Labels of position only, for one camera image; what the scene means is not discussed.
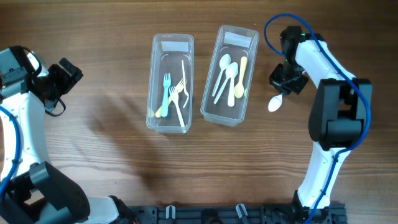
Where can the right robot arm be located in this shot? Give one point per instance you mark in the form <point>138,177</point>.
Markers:
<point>338,115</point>

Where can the left clear plastic container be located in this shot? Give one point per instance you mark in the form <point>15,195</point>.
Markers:
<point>169,103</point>

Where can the yellow plastic fork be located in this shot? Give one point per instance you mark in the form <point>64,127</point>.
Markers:
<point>179,88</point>

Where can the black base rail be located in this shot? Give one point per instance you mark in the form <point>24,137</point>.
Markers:
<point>265,214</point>

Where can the right clear plastic container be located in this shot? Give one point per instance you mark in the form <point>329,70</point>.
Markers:
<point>237,42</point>

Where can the yellow plastic spoon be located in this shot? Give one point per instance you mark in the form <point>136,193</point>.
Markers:
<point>239,88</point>

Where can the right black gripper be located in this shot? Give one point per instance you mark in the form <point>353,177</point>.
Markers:
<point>275,81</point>

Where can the clear plastic container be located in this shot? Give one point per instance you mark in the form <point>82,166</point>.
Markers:
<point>169,103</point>
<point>237,42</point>

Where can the white spoon handle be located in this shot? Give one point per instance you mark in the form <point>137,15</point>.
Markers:
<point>275,103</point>

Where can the white plastic spoon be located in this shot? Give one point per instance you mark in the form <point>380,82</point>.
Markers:
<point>224,62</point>
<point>221,89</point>
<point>231,71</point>

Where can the pale blue plastic fork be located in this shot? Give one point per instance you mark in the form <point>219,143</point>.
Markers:
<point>166,85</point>

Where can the thin white plastic fork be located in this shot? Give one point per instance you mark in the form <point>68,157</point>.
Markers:
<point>185,85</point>

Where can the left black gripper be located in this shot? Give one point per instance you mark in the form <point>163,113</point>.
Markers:
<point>66,78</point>

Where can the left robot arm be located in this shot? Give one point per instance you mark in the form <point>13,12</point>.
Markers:
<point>33,190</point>

